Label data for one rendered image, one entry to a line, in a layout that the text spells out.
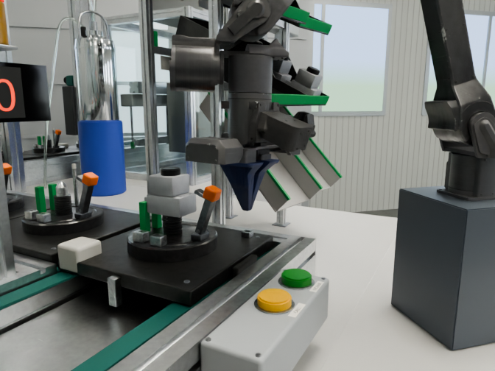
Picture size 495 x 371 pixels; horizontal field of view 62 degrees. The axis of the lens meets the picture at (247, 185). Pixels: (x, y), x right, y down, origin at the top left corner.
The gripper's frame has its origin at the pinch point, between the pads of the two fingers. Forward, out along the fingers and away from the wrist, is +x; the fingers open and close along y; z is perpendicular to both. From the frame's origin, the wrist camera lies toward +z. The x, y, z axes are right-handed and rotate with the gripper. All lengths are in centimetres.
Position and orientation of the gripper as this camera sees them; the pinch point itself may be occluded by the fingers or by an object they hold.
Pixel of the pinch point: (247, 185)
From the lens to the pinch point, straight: 55.9
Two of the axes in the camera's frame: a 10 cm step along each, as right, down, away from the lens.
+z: 8.1, 1.2, -5.7
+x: -0.3, 9.8, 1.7
